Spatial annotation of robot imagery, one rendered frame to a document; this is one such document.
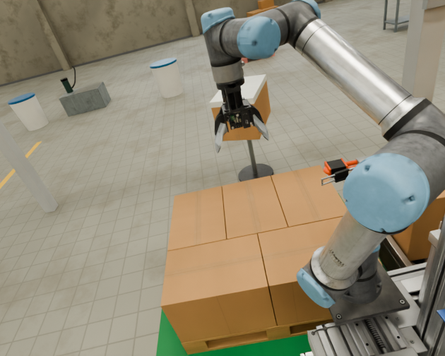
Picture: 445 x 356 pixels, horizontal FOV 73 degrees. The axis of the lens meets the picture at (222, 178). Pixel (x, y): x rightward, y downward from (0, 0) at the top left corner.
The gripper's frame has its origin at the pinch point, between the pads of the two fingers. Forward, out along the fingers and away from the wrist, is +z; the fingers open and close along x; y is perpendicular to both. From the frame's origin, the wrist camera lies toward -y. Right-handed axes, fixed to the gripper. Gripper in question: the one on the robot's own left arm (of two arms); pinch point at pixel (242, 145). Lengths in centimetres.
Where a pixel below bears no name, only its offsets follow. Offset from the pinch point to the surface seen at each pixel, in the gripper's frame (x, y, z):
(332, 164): 42, -38, 42
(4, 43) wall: -747, -1307, 4
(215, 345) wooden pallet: -41, -26, 150
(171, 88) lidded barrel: -81, -564, 134
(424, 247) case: 79, -16, 88
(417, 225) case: 73, -17, 72
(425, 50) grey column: 146, -127, 32
